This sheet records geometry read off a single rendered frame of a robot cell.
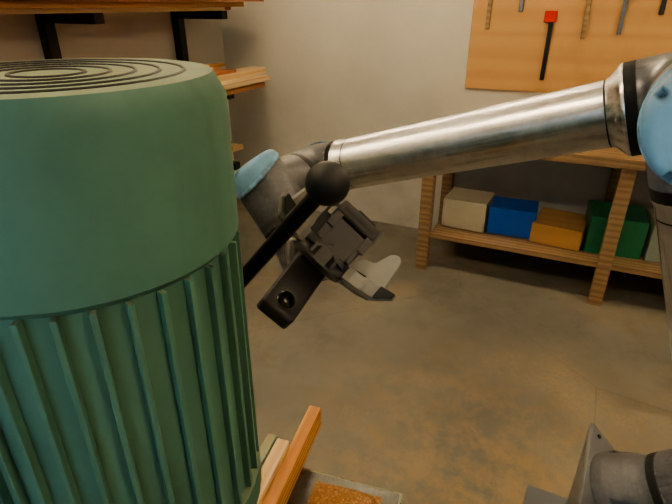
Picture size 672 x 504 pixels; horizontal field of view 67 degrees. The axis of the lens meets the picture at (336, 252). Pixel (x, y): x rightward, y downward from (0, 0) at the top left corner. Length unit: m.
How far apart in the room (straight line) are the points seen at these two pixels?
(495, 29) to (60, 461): 3.36
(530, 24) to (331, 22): 1.31
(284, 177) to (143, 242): 0.57
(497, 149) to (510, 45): 2.75
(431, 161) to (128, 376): 0.59
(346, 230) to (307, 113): 3.42
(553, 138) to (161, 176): 0.57
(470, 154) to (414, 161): 0.09
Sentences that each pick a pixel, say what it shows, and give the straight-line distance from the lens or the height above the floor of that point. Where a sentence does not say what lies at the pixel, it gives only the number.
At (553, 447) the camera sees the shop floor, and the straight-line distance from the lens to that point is 2.25.
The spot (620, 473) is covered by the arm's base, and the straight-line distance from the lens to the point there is 1.05.
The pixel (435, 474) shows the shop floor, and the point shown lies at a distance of 2.04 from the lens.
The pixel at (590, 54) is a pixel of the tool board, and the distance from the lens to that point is 3.45.
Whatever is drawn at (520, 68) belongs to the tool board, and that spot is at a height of 1.18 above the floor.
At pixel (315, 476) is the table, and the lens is 0.83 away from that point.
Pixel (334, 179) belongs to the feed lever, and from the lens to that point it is 0.38.
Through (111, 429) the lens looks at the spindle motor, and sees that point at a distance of 0.30.
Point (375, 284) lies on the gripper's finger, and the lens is 0.55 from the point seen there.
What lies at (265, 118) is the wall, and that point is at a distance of 4.21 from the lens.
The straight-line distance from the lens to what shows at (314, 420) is 0.85.
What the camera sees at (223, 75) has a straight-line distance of 3.55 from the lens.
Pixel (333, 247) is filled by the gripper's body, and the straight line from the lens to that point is 0.59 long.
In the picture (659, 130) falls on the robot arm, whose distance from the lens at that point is 0.55.
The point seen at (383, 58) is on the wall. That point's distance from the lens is 3.70.
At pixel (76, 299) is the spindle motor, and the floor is 1.42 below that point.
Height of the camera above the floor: 1.54
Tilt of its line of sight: 26 degrees down
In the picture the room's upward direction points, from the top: straight up
